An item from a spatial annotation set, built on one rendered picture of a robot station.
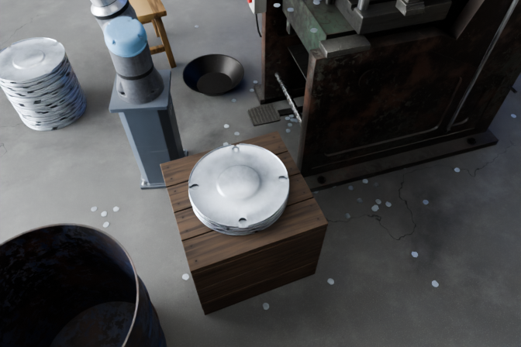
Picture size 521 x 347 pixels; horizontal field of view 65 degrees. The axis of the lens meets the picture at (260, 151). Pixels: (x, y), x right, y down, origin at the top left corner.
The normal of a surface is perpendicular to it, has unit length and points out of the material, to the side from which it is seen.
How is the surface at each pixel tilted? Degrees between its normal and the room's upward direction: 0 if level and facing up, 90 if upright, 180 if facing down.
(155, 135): 90
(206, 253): 0
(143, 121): 90
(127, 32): 8
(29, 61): 0
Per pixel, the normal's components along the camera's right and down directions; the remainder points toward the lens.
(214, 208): 0.00, -0.64
